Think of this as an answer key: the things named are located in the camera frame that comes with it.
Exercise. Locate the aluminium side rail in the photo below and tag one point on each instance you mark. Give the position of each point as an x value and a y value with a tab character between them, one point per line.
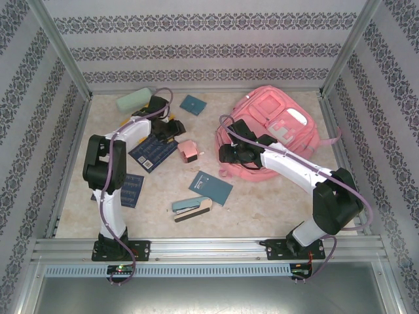
78	131
344	157

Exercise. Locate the mint green pencil case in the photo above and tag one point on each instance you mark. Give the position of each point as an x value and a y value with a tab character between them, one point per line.
134	99

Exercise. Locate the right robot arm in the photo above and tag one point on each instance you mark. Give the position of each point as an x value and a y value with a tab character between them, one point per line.
337	202

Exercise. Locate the pink backpack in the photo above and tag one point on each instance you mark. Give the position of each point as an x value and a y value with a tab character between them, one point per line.
271	98

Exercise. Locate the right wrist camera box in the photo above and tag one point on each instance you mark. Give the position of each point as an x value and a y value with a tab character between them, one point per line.
234	144

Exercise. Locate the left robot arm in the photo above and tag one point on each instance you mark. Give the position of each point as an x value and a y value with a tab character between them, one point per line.
104	163

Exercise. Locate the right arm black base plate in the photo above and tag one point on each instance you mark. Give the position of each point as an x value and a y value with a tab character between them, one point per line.
275	248

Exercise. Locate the aluminium frame post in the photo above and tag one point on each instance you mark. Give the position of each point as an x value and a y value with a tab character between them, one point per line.
62	45
349	45

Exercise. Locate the small teal wallet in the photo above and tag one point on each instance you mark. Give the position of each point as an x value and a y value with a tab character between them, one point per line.
192	104

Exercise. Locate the dark blue book with barcode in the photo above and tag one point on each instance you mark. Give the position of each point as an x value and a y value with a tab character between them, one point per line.
154	153

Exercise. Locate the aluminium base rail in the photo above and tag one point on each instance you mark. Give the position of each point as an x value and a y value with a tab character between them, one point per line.
209	248

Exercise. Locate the blue and beige stapler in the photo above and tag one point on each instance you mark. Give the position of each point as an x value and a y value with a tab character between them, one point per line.
190	206

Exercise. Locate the grey metal panel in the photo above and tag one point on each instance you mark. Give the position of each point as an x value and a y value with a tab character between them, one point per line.
209	294

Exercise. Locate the teal notebook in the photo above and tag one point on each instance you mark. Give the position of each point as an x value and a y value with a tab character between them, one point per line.
211	188

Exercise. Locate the dark blue printed book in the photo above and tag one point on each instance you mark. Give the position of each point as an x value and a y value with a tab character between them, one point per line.
132	191

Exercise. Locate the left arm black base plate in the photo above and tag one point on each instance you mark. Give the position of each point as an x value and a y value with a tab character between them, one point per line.
142	250

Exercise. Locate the pink pencil sharpener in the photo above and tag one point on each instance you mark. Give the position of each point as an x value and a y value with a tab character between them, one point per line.
188	151

